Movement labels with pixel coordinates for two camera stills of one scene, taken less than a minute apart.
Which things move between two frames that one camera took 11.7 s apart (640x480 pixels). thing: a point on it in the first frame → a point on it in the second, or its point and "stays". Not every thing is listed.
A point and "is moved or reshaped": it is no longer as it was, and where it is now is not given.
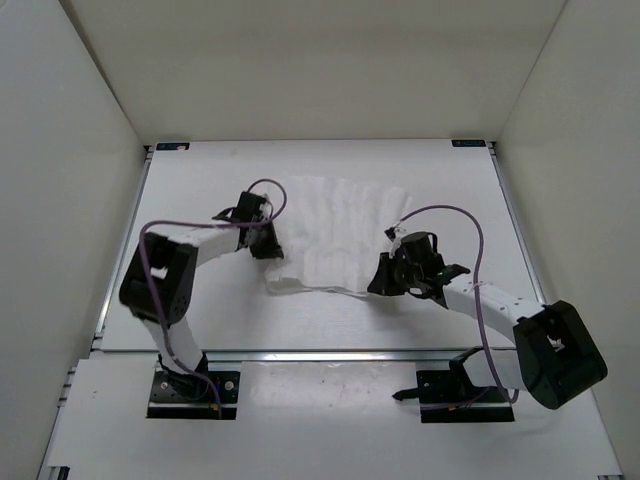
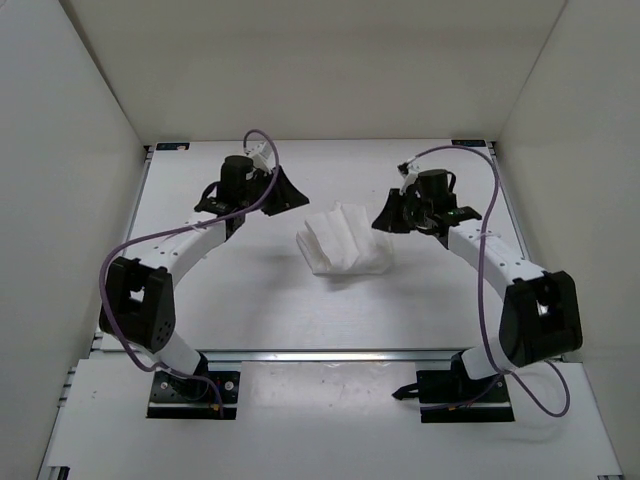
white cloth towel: x=333 y=233 is moved or reshaped
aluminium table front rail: x=305 y=357 stays
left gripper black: x=272 y=250 → x=288 y=196
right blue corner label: x=468 y=143 stays
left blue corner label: x=172 y=146 stays
